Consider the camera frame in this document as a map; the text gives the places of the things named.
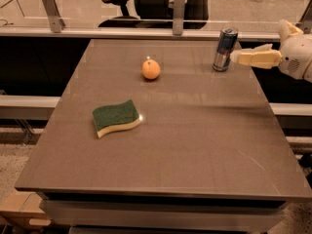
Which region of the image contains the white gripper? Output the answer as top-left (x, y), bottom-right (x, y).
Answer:
top-left (230, 19), bottom-right (312, 83)

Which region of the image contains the blue silver redbull can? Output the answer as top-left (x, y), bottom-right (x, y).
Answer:
top-left (213, 27), bottom-right (239, 72)

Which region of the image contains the green yellow sponge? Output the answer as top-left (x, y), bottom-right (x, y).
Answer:
top-left (93, 99), bottom-right (140, 138)

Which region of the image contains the orange fruit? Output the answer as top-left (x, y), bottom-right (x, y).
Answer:
top-left (141, 59), bottom-right (161, 80)

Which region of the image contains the black office chair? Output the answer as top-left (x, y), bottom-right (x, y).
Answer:
top-left (99, 0), bottom-right (209, 29)

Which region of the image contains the grey drawer cabinet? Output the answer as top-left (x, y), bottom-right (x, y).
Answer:
top-left (40, 195), bottom-right (283, 232)

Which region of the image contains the wooden block stack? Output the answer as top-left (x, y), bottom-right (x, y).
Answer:
top-left (0, 191), bottom-right (53, 229)

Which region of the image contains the right metal glass bracket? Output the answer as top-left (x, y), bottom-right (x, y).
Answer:
top-left (298, 0), bottom-right (312, 34)

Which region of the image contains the metal glass bracket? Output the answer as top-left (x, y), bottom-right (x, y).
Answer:
top-left (298, 0), bottom-right (312, 34)
top-left (42, 0), bottom-right (65, 33)
top-left (173, 0), bottom-right (185, 36)

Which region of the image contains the middle metal glass bracket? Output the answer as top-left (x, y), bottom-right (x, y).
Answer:
top-left (173, 0), bottom-right (185, 36)

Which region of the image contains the left metal glass bracket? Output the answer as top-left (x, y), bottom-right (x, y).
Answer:
top-left (42, 0), bottom-right (65, 33)

